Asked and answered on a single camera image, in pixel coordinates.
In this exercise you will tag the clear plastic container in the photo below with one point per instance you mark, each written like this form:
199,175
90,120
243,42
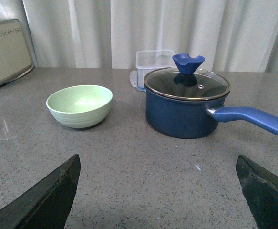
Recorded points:
150,60

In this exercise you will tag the container lid with blue seal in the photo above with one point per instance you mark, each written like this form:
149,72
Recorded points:
137,80

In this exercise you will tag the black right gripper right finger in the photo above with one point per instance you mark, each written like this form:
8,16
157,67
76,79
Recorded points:
260,189

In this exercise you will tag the green bowl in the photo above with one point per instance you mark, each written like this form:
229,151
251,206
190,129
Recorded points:
80,106

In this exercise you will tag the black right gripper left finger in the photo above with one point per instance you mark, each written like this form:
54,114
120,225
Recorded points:
48,203

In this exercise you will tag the cream toaster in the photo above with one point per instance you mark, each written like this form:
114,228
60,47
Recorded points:
15,59

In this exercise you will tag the glass lid with blue knob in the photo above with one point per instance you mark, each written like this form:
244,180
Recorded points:
186,81

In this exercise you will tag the blue saucepan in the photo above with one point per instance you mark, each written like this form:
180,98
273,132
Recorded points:
196,119

